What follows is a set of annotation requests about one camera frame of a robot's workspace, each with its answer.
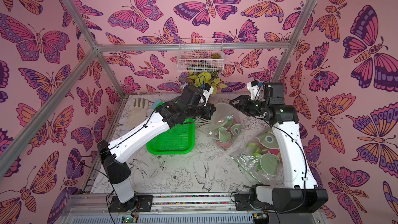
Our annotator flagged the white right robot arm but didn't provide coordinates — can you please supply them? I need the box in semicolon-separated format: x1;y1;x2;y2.
229;80;329;214

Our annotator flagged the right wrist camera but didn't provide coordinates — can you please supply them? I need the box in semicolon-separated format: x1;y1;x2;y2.
247;80;262;101

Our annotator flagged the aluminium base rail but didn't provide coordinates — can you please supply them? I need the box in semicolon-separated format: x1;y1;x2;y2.
57;192;328;224

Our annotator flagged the beige green work glove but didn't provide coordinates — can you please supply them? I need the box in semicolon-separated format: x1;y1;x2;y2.
125;98;149;129

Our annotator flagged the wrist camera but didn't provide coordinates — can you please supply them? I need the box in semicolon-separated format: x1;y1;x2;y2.
247;80;262;101
200;86;214;106

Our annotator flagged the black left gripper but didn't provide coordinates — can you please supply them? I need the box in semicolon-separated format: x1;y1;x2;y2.
184;103;218;121

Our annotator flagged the aluminium frame post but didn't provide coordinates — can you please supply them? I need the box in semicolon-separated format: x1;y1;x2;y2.
49;0;125;97

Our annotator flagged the potted green leafy plant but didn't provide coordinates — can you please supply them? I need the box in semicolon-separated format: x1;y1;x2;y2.
177;71;228;94

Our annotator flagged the clear zip-top bag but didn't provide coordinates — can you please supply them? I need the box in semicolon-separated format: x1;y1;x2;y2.
205;102;242;150

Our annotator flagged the red dragon fruit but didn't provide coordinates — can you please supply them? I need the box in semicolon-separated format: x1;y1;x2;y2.
216;124;242;149

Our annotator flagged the white wire wall basket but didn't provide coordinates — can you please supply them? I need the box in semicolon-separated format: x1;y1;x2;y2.
176;38;225;73

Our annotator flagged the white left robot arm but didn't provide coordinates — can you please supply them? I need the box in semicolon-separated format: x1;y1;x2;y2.
97;84;216;211

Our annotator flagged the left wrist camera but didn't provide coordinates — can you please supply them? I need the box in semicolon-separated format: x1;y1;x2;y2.
200;86;214;106

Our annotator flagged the green plastic basket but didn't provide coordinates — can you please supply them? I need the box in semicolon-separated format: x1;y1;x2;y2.
146;119;195;155

